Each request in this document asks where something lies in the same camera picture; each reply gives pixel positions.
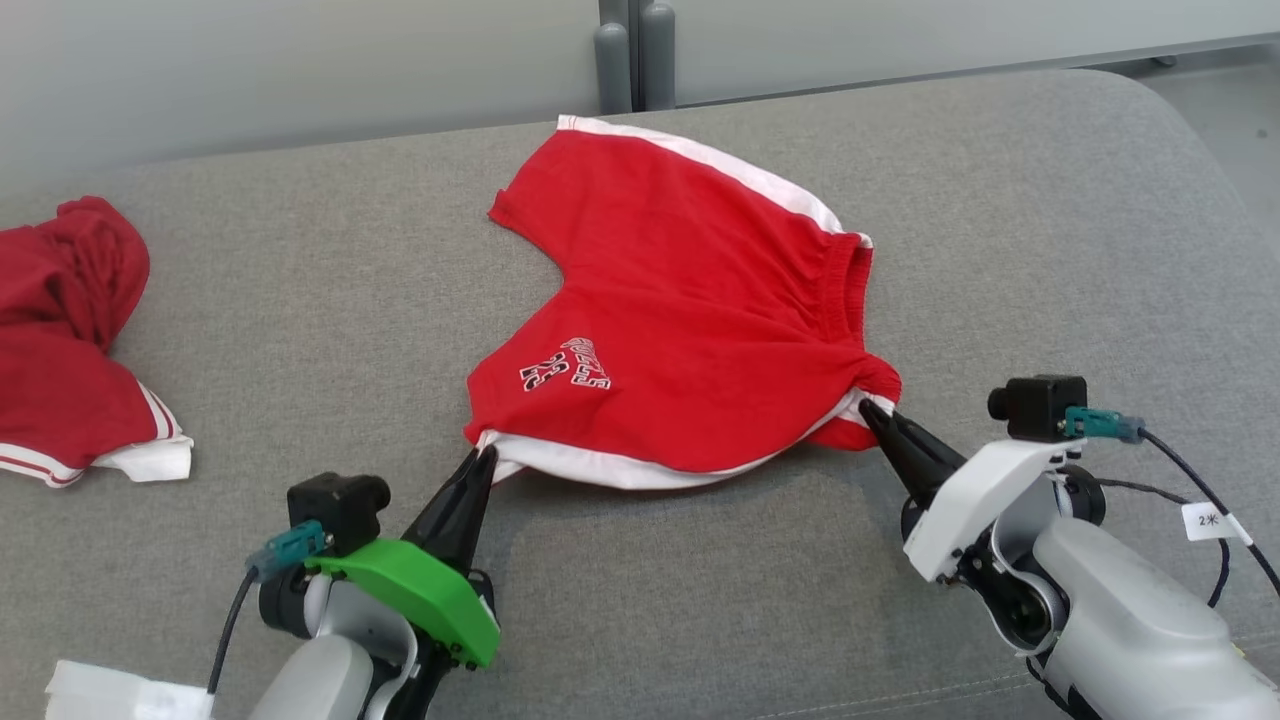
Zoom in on grey partition post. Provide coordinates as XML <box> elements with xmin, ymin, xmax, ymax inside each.
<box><xmin>630</xmin><ymin>0</ymin><xmax>677</xmax><ymax>111</ymax></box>
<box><xmin>593</xmin><ymin>0</ymin><xmax>634</xmax><ymax>114</ymax></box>

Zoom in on white left cable tag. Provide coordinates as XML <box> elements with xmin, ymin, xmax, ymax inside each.
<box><xmin>45</xmin><ymin>658</ymin><xmax>216</xmax><ymax>720</ymax></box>

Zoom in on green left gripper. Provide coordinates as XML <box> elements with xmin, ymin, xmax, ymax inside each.
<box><xmin>305</xmin><ymin>447</ymin><xmax>501</xmax><ymax>703</ymax></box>

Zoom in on black camera cable teal plug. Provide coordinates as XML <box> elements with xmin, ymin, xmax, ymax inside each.
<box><xmin>205</xmin><ymin>520</ymin><xmax>331</xmax><ymax>696</ymax></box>
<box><xmin>1064</xmin><ymin>405</ymin><xmax>1280</xmax><ymax>596</ymax></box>

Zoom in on black right camera cable teal plug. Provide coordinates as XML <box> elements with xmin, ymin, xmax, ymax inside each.
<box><xmin>1064</xmin><ymin>405</ymin><xmax>1280</xmax><ymax>596</ymax></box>

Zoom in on red jersey with white sleeves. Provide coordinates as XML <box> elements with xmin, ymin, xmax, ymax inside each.
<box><xmin>0</xmin><ymin>196</ymin><xmax>195</xmax><ymax>489</ymax></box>

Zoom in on white cable tag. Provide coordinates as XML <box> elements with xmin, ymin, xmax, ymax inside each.
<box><xmin>45</xmin><ymin>658</ymin><xmax>216</xmax><ymax>720</ymax></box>
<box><xmin>1181</xmin><ymin>501</ymin><xmax>1257</xmax><ymax>547</ymax></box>

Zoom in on red shorts with white stripes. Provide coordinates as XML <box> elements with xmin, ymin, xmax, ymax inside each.
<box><xmin>463</xmin><ymin>114</ymin><xmax>903</xmax><ymax>491</ymax></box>

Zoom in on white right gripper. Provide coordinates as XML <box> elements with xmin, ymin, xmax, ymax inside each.
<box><xmin>858</xmin><ymin>399</ymin><xmax>1087</xmax><ymax>585</ymax></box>

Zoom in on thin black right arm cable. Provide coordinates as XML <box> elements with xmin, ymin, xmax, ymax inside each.
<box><xmin>1085</xmin><ymin>475</ymin><xmax>1233</xmax><ymax>609</ymax></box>

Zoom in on black left camera cable teal plug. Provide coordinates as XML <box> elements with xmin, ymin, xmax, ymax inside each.
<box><xmin>205</xmin><ymin>520</ymin><xmax>331</xmax><ymax>696</ymax></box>

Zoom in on grey partition base rail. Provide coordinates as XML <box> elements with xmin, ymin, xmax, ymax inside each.
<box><xmin>1080</xmin><ymin>32</ymin><xmax>1280</xmax><ymax>69</ymax></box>

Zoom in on white right cable tag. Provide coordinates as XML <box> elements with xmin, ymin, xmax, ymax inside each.
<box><xmin>1181</xmin><ymin>501</ymin><xmax>1257</xmax><ymax>547</ymax></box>

